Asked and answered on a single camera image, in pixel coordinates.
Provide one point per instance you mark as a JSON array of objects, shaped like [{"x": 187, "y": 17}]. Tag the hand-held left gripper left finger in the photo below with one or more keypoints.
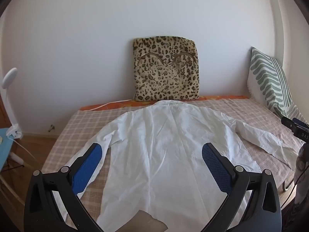
[{"x": 88, "y": 166}]

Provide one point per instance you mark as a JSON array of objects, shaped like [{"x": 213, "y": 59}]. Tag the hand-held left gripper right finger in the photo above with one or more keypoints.
[{"x": 214, "y": 166}]

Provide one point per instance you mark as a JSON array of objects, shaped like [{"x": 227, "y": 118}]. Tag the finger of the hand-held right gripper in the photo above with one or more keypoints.
[{"x": 287, "y": 122}]

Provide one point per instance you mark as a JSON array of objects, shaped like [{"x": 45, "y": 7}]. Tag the white long-sleeved shirt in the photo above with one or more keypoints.
[{"x": 157, "y": 149}]

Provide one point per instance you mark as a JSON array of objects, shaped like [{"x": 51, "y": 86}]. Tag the pink checked blanket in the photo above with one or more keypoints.
[{"x": 79, "y": 125}]

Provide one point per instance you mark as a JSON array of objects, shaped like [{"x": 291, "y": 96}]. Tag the green striped white pillow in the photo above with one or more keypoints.
[{"x": 268, "y": 77}]

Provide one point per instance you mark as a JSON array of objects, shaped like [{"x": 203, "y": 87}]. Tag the metal door stop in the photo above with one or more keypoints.
[{"x": 51, "y": 127}]

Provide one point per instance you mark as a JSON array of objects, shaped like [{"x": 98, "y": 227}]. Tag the metal bed leg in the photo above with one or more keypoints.
[{"x": 287, "y": 189}]

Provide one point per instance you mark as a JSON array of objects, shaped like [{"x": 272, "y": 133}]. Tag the orange bed sheet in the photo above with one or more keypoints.
[{"x": 91, "y": 106}]

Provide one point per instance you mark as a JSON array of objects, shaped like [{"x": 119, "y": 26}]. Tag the light blue chair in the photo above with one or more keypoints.
[{"x": 4, "y": 145}]

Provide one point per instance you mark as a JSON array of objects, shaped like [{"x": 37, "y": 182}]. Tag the leopard print cushion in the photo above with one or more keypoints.
[{"x": 166, "y": 72}]

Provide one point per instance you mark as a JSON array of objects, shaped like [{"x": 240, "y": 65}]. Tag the white clip lamp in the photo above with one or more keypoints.
[{"x": 9, "y": 76}]

